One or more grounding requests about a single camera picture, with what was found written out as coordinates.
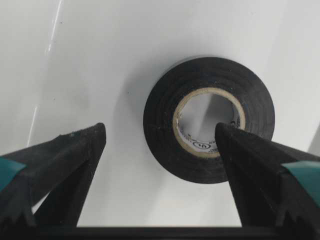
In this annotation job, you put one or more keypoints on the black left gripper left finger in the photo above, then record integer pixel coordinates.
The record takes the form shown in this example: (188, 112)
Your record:
(47, 184)

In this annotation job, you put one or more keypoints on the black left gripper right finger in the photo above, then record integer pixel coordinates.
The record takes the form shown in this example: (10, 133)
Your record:
(273, 185)

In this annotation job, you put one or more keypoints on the black tape roll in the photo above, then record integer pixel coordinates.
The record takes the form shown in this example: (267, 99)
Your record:
(179, 153)

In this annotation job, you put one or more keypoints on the white plastic case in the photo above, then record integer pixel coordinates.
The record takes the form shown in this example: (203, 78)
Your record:
(66, 65)

